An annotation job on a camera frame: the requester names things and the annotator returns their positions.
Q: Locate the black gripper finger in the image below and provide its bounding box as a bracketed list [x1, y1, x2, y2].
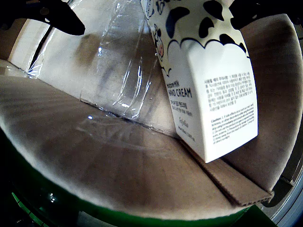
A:
[231, 0, 303, 31]
[0, 0, 86, 36]

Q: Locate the cow print hand cream box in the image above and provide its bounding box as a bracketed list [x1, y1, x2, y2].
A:
[141, 0, 258, 164]

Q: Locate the large open cardboard tray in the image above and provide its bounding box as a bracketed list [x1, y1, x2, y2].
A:
[0, 0, 299, 213]

